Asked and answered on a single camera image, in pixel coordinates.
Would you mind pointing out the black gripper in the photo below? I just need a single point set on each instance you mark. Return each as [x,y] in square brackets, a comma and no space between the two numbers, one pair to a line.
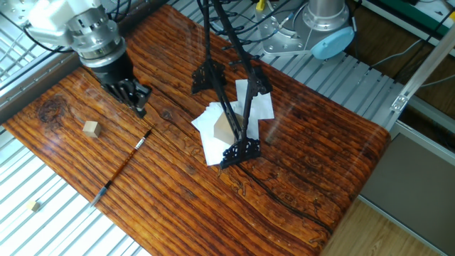
[114,71]

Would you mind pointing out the thin calligraphy brush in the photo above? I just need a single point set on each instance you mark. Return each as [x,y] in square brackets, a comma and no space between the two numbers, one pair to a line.
[121,167]

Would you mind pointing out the grey robot base column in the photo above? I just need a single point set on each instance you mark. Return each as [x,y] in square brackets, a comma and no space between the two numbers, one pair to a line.
[327,11]

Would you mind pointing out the black metal pen rack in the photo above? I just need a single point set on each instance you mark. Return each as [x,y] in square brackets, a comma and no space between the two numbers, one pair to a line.
[236,117]

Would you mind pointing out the small wooden cube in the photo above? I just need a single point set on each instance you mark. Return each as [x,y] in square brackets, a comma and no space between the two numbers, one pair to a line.
[90,129]

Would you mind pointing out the white paper sheet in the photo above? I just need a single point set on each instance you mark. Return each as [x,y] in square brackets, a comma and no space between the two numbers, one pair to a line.
[213,153]
[205,121]
[261,107]

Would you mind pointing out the large wooden block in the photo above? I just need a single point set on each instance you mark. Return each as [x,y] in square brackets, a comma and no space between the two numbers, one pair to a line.
[223,131]

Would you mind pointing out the tiny yellow cube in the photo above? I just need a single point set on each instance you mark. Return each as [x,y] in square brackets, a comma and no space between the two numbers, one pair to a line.
[35,206]

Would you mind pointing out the green board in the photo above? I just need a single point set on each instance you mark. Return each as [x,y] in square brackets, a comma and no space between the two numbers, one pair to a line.
[437,11]

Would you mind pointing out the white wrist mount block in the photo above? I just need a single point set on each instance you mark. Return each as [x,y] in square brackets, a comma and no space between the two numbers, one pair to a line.
[46,18]

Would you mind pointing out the white aluminium frame post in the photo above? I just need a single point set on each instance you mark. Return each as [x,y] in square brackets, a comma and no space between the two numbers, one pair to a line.
[426,65]

